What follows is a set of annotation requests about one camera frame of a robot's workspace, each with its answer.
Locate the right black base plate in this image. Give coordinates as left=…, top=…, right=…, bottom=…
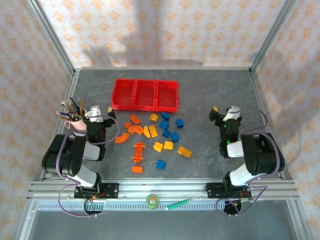
left=205, top=182, right=253, bottom=201

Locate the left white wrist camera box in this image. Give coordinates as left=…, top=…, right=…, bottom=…
left=84, top=105, right=104, bottom=123

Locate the pink cup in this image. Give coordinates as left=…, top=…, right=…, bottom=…
left=65, top=118, right=88, bottom=133

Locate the long yellow lego brick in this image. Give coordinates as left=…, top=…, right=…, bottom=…
left=177, top=146, right=193, bottom=159

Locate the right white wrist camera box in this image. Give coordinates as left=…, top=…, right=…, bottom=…
left=225, top=105, right=242, bottom=122

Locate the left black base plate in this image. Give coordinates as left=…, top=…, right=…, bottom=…
left=73, top=182, right=120, bottom=200

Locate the green marker pen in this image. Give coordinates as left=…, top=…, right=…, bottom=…
left=166, top=198, right=194, bottom=211

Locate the green pencil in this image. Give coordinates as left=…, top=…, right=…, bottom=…
left=61, top=100, right=78, bottom=116

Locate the orange lego chassis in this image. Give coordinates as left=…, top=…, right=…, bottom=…
left=131, top=141, right=147, bottom=165

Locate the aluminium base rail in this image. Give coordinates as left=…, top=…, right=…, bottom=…
left=27, top=177, right=300, bottom=201

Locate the green tape roll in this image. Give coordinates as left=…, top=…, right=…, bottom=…
left=146, top=193, right=160, bottom=210

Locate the aluminium table end rail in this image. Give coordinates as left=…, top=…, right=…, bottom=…
left=74, top=66, right=252, bottom=71

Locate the dark blue pencil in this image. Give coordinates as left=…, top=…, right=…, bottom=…
left=69, top=97, right=81, bottom=117

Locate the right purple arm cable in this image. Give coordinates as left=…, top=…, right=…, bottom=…
left=216, top=107, right=280, bottom=217

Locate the aluminium frame post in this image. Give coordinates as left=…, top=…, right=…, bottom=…
left=249, top=0, right=298, bottom=76
left=26, top=0, right=77, bottom=77

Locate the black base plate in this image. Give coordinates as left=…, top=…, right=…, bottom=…
left=73, top=182, right=120, bottom=200
left=205, top=182, right=253, bottom=201

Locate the aluminium table side rail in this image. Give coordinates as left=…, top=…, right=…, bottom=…
left=39, top=69, right=81, bottom=181
left=249, top=69, right=293, bottom=181

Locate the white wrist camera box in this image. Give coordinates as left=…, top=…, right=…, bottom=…
left=84, top=105, right=104, bottom=123
left=225, top=105, right=242, bottom=122

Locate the grey slotted cable duct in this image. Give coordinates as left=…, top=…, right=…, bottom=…
left=36, top=201, right=251, bottom=212

